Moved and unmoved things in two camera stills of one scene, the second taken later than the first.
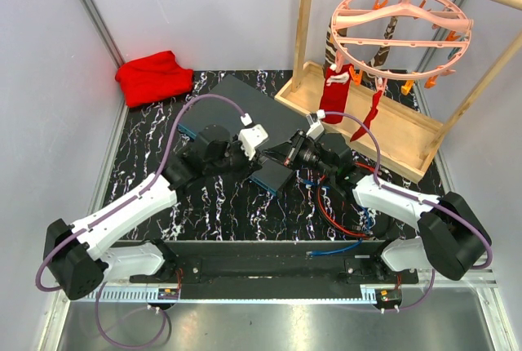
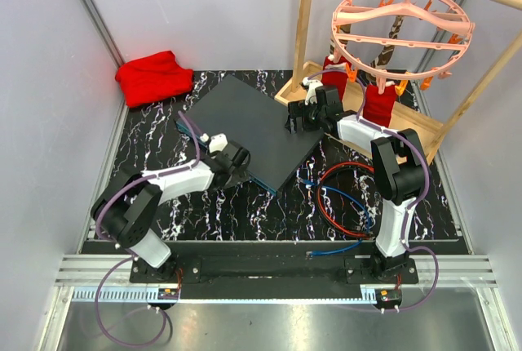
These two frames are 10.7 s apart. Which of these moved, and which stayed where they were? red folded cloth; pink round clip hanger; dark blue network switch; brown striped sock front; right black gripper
Moved: brown striped sock front; right black gripper
Stayed: red folded cloth; pink round clip hanger; dark blue network switch
